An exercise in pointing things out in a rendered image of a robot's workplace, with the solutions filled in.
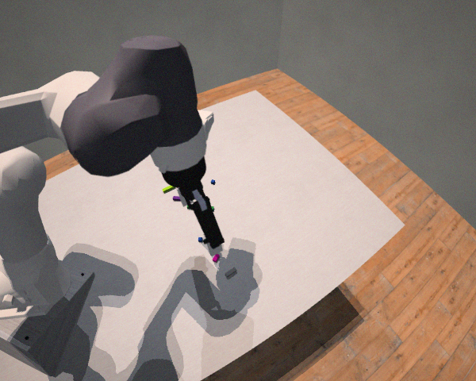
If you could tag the lime green rod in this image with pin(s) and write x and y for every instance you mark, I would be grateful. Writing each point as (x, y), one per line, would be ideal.
(166, 189)

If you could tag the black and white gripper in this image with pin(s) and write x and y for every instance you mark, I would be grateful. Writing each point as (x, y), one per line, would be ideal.
(189, 187)

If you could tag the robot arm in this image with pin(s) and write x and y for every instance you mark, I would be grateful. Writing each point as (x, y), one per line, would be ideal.
(146, 94)

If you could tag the grey rod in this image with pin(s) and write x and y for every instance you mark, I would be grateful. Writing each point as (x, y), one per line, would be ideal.
(230, 272)

